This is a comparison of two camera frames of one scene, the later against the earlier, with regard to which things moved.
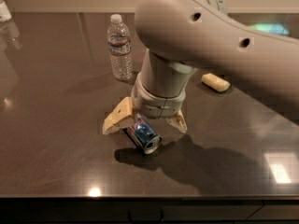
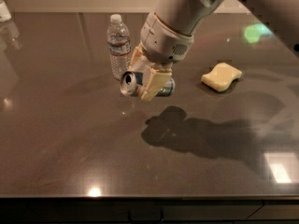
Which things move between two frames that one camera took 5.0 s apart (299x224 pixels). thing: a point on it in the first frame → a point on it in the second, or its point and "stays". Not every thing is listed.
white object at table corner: [5, 13] stays
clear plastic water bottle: [118, 37] stays
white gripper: [157, 104] → [162, 44]
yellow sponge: [215, 82] stays
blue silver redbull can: [145, 135] → [131, 82]
